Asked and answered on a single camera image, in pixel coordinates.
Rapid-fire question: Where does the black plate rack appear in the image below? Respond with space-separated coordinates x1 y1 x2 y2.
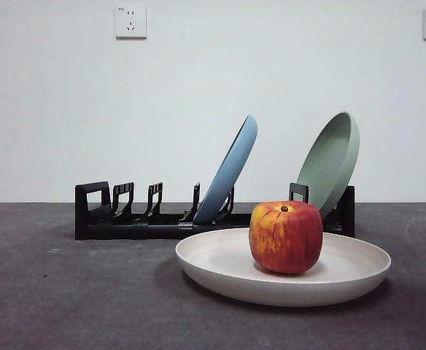
74 181 356 241

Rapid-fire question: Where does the blue round plate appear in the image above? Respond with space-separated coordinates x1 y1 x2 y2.
193 114 258 224

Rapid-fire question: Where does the cream round plate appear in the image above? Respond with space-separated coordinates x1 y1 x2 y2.
174 227 392 307

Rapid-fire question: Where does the green round plate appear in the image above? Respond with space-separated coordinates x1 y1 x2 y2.
295 111 361 220

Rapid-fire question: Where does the red yellow apple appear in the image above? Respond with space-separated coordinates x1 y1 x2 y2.
248 200 324 275

